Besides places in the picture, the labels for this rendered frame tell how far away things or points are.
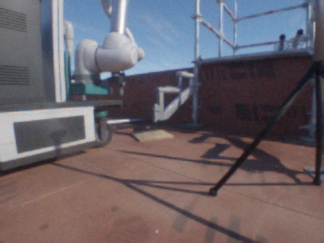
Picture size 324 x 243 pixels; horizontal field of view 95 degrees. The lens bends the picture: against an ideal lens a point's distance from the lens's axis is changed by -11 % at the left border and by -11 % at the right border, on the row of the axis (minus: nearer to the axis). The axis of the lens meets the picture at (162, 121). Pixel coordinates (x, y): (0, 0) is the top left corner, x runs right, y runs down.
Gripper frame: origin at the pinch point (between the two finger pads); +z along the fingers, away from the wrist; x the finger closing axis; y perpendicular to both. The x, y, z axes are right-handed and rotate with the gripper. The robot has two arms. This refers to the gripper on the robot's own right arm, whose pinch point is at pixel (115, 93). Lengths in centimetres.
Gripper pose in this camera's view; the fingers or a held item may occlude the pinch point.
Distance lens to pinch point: 139.2
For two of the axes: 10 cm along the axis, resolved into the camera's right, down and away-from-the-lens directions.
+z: 0.0, 9.9, 1.5
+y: -5.8, 1.2, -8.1
